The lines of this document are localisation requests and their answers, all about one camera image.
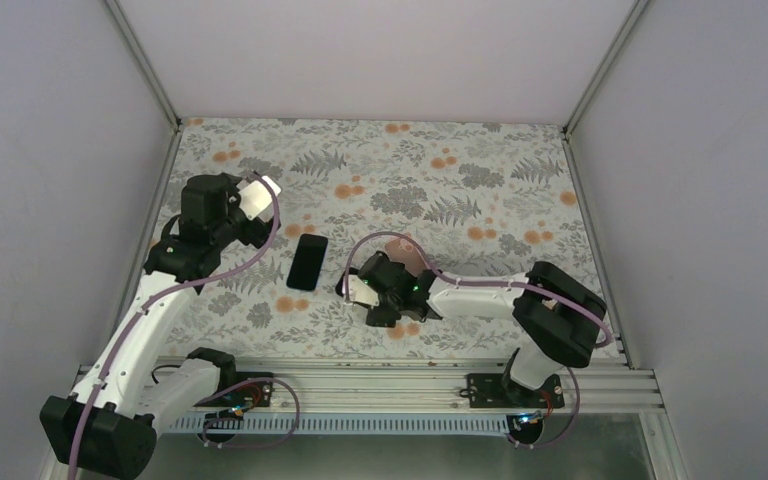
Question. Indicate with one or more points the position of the black phone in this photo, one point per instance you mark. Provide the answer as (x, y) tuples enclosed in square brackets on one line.
[(307, 262)]

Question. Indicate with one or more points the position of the floral patterned table mat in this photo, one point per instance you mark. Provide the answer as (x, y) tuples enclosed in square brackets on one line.
[(482, 199)]

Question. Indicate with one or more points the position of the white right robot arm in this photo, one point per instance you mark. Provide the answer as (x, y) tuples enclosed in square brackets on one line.
[(562, 320)]

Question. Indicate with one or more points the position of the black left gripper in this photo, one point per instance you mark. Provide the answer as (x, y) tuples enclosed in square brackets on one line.
[(258, 233)]

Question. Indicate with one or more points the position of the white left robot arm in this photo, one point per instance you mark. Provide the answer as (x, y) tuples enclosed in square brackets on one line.
[(110, 421)]

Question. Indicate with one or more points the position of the pink phone case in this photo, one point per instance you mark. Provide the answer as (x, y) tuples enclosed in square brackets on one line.
[(402, 251)]

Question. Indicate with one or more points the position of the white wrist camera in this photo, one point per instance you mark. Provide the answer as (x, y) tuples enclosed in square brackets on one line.
[(360, 292), (256, 201)]

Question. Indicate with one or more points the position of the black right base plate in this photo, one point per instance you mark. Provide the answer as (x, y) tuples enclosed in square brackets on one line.
[(487, 391)]

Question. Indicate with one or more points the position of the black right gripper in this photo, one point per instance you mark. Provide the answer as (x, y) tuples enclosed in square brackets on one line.
[(383, 318)]

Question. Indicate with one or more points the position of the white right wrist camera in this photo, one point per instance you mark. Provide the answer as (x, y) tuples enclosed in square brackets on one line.
[(360, 292)]

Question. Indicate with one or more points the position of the slotted grey cable duct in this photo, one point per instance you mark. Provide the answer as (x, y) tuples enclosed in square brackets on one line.
[(367, 424)]

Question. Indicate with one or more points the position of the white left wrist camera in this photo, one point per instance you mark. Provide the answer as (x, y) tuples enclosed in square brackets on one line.
[(256, 201)]

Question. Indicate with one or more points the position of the aluminium front rail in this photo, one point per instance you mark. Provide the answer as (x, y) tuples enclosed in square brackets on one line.
[(419, 386)]

